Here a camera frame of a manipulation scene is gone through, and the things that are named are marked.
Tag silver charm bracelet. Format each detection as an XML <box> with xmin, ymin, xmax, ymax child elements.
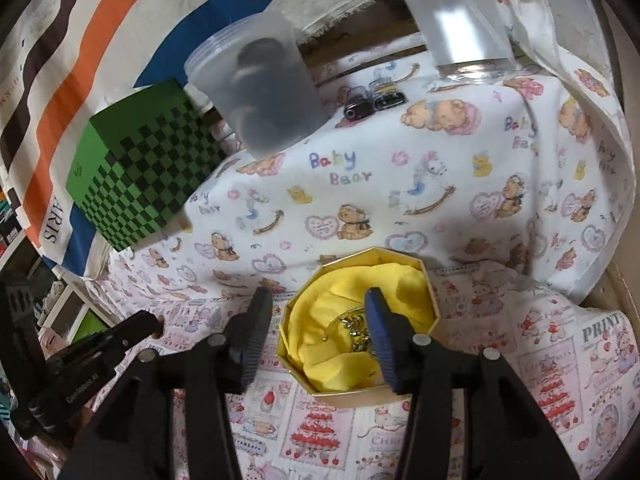
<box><xmin>322</xmin><ymin>304</ymin><xmax>381</xmax><ymax>356</ymax></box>

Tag gold octagonal jewelry box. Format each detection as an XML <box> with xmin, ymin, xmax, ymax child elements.
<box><xmin>277</xmin><ymin>247</ymin><xmax>440</xmax><ymax>408</ymax></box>

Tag yellow cloth lining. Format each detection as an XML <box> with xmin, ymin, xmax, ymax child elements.
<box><xmin>283</xmin><ymin>262</ymin><xmax>435</xmax><ymax>393</ymax></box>

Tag green checkered tissue box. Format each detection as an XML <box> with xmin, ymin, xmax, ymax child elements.
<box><xmin>66</xmin><ymin>79</ymin><xmax>226</xmax><ymax>252</ymax></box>

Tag pink print bed sheet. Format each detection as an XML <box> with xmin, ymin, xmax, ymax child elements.
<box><xmin>88</xmin><ymin>257</ymin><xmax>639</xmax><ymax>479</ymax></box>

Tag baby bear print cloth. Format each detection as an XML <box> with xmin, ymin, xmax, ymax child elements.
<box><xmin>97</xmin><ymin>0</ymin><xmax>636</xmax><ymax>299</ymax></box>

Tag black hair clips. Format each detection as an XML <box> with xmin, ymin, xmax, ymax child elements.
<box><xmin>343</xmin><ymin>77</ymin><xmax>407</xmax><ymax>122</ymax></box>

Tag clear plastic jar with bands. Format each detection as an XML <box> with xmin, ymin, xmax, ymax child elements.
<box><xmin>184</xmin><ymin>11</ymin><xmax>330</xmax><ymax>158</ymax></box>

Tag striped Paris blanket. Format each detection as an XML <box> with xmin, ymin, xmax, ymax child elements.
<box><xmin>0</xmin><ymin>0</ymin><xmax>417</xmax><ymax>279</ymax></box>

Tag clear spray bottle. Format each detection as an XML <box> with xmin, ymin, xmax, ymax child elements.
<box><xmin>405</xmin><ymin>0</ymin><xmax>516</xmax><ymax>84</ymax></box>

